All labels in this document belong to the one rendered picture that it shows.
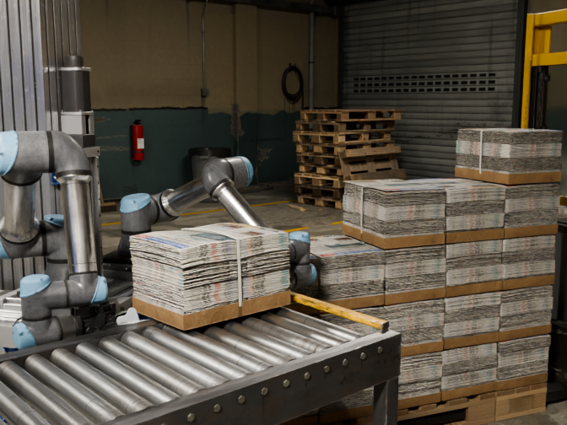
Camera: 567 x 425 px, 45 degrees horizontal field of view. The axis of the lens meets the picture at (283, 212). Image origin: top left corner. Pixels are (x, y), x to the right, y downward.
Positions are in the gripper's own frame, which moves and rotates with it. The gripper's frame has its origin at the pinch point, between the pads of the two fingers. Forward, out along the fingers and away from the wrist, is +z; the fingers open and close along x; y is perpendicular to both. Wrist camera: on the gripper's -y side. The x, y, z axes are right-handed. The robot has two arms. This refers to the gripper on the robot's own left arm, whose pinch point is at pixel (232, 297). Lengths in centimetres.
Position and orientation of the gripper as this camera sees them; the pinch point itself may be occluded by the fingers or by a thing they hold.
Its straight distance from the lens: 226.4
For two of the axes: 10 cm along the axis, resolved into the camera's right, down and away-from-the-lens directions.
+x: 6.6, 1.2, -7.4
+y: 0.0, -9.9, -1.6
